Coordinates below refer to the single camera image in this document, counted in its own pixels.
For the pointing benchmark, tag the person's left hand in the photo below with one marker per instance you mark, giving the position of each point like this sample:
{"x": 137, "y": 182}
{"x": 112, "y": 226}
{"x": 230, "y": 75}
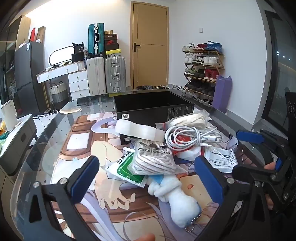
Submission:
{"x": 143, "y": 238}

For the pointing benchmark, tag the woven striped basket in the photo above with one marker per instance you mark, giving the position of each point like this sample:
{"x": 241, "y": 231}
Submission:
{"x": 57, "y": 96}

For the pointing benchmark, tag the shoe rack with shoes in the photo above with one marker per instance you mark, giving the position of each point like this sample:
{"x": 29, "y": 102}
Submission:
{"x": 210, "y": 74}

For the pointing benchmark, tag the red white packet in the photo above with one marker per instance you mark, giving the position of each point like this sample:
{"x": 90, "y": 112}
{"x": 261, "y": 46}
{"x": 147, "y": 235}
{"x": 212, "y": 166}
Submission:
{"x": 187, "y": 153}

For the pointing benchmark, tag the gold round plate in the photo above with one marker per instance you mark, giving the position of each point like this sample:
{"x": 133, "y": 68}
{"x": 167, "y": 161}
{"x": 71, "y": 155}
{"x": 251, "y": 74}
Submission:
{"x": 69, "y": 110}

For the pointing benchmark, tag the pile of loose shoes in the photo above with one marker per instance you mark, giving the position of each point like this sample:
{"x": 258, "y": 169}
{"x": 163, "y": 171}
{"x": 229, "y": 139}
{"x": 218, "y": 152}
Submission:
{"x": 171, "y": 87}

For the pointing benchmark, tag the brown cardboard shoe box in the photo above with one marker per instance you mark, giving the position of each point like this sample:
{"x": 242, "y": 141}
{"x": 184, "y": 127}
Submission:
{"x": 108, "y": 32}

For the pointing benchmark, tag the white foam strip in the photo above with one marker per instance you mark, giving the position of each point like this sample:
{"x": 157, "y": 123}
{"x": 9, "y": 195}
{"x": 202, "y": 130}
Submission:
{"x": 138, "y": 129}

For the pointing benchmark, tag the purple bag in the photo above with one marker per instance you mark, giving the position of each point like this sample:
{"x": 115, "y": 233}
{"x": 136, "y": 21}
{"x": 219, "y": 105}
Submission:
{"x": 222, "y": 95}

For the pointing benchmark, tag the yellow black shoe box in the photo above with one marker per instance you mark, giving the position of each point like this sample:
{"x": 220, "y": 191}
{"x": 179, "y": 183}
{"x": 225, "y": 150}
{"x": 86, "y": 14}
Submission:
{"x": 113, "y": 52}

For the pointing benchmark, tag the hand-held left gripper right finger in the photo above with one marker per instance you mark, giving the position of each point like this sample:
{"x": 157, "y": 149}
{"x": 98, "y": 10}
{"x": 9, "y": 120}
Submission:
{"x": 209, "y": 180}

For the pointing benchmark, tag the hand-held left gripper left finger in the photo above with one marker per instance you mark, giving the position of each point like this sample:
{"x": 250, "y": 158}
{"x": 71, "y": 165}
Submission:
{"x": 85, "y": 178}

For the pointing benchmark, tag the person's right hand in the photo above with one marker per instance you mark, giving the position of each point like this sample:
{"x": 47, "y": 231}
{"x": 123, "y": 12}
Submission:
{"x": 270, "y": 166}

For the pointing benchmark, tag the white appliance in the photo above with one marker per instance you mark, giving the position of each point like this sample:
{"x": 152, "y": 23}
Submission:
{"x": 9, "y": 115}

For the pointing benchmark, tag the white printed leaflet packet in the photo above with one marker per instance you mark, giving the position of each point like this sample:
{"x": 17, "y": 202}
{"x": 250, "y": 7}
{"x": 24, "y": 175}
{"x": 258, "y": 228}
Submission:
{"x": 219, "y": 160}

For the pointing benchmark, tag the black framed window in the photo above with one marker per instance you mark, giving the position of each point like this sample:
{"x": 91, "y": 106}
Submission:
{"x": 277, "y": 69}

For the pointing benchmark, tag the bagged cream shoelaces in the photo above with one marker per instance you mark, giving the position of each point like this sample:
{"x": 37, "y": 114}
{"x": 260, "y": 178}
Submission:
{"x": 192, "y": 119}

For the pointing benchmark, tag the flat cardboard box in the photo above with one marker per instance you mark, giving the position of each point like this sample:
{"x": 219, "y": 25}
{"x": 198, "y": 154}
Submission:
{"x": 41, "y": 34}

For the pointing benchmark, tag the bagged white shoelaces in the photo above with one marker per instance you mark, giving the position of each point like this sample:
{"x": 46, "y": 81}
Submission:
{"x": 152, "y": 160}

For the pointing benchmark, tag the oval mirror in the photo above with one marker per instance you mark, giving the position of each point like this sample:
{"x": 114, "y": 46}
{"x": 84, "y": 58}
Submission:
{"x": 60, "y": 55}

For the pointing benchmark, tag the white vanity desk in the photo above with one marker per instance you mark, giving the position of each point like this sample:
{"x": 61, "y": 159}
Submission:
{"x": 76, "y": 78}

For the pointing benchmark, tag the teal suitcase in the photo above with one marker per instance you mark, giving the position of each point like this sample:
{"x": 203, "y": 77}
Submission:
{"x": 96, "y": 39}

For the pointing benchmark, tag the wooden shoe rack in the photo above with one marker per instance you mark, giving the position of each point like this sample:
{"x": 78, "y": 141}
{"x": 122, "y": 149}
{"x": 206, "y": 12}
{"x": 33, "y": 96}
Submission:
{"x": 220, "y": 67}

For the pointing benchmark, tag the white suitcase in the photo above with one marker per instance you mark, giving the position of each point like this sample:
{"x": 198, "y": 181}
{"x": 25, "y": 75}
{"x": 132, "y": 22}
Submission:
{"x": 96, "y": 76}

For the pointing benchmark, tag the clear zip bag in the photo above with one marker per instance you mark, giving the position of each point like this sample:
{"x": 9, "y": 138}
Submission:
{"x": 160, "y": 126}

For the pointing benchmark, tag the white blue plush toy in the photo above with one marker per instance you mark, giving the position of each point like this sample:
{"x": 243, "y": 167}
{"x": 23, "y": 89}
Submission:
{"x": 182, "y": 206}

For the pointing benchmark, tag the dark grey fridge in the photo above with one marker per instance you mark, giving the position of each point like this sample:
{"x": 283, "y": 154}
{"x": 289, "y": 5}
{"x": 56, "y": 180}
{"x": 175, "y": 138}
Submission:
{"x": 30, "y": 69}

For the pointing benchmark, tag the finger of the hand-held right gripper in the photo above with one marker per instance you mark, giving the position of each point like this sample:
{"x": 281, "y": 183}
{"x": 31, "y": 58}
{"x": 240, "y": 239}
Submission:
{"x": 249, "y": 136}
{"x": 254, "y": 173}

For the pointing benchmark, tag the white green medicine packet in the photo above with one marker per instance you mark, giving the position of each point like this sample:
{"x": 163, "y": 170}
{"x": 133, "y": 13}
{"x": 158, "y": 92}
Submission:
{"x": 122, "y": 171}

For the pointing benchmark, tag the black cardboard box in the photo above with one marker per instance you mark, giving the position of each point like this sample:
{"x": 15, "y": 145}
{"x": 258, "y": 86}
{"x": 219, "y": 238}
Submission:
{"x": 180, "y": 110}

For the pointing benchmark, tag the silver suitcase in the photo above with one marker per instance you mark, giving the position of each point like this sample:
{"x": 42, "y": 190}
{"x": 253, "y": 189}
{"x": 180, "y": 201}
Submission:
{"x": 115, "y": 74}

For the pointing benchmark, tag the tan wooden door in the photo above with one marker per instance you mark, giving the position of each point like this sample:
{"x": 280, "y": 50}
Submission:
{"x": 150, "y": 58}

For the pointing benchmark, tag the grey side cabinet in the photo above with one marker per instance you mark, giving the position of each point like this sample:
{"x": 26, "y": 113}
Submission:
{"x": 20, "y": 143}

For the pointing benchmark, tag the black red shoe box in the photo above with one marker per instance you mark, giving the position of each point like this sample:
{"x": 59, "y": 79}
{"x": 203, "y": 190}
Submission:
{"x": 111, "y": 42}

